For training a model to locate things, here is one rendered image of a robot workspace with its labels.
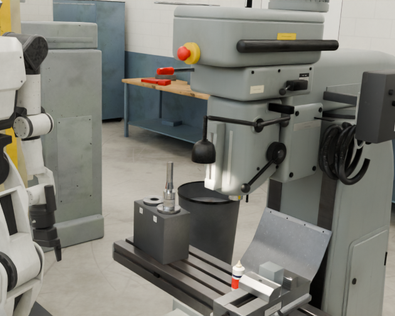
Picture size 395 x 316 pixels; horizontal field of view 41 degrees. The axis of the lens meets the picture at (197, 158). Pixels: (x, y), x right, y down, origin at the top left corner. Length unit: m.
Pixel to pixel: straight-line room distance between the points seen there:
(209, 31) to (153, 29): 7.25
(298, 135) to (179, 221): 0.56
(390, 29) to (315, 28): 4.42
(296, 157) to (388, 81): 0.38
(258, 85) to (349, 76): 0.51
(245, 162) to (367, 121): 0.38
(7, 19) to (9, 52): 1.30
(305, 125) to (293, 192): 0.40
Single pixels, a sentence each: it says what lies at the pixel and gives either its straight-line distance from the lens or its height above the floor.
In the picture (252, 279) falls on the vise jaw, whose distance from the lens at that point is 1.72.
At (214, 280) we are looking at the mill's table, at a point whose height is 0.96.
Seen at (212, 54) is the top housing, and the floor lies 1.76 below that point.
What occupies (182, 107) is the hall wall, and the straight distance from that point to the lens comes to 8.25.
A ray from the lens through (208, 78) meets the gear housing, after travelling 1.61.
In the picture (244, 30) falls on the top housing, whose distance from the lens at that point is 1.47.
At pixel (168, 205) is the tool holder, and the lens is 1.98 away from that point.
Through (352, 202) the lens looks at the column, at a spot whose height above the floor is 1.23.
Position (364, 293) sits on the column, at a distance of 2.30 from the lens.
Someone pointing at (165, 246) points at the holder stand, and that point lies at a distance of 1.98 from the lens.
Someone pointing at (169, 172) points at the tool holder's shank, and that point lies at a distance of 1.95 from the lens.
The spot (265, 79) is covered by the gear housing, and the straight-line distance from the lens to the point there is 1.57.
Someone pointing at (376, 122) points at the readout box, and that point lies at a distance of 1.66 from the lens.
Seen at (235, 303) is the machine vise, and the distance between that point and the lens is 1.68.
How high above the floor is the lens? 1.87
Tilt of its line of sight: 15 degrees down
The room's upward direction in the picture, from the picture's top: 3 degrees clockwise
